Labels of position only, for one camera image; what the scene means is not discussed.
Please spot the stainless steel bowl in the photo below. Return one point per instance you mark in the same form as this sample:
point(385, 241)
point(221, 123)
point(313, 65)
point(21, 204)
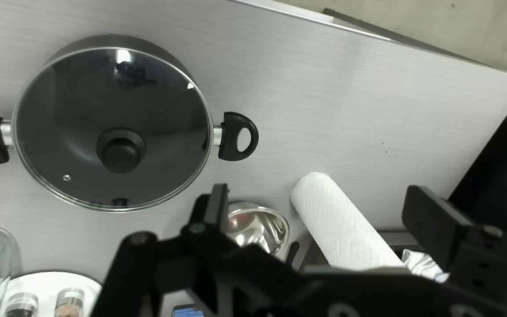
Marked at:
point(256, 229)

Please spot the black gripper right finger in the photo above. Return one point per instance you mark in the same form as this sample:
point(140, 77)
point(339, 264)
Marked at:
point(436, 220)

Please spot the white round plate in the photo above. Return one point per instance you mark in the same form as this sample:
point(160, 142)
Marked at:
point(43, 283)

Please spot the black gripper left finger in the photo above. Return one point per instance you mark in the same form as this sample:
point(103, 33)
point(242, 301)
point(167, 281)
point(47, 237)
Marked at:
point(219, 204)

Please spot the steel spice grinder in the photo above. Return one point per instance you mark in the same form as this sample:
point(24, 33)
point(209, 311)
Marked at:
point(22, 306)
point(70, 303)

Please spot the glass lid with black knob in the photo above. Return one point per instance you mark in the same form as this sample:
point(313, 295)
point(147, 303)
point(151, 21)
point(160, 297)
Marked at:
point(79, 111)

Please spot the crumpled white plastic wrap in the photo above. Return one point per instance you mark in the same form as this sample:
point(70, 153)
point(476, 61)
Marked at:
point(424, 264)

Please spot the white paper towel roll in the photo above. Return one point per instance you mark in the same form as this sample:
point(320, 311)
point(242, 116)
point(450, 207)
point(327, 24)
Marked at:
point(343, 225)

